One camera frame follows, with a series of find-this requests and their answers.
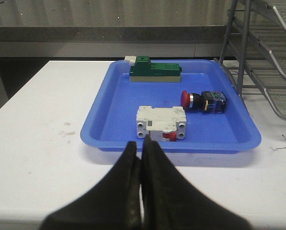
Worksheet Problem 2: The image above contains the red emergency stop push button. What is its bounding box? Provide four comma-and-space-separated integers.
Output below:
180, 91, 227, 114

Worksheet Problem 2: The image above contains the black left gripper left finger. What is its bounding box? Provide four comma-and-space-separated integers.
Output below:
40, 141, 142, 230

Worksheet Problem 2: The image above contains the white circuit breaker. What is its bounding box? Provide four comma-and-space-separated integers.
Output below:
136, 105, 187, 142

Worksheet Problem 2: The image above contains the green terminal block module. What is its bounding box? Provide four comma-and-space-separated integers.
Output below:
124, 56, 182, 83

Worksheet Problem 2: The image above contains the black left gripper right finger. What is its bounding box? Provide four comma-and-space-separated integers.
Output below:
141, 136, 248, 230

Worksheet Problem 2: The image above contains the grey metal rack frame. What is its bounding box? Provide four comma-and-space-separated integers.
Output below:
219, 0, 268, 84

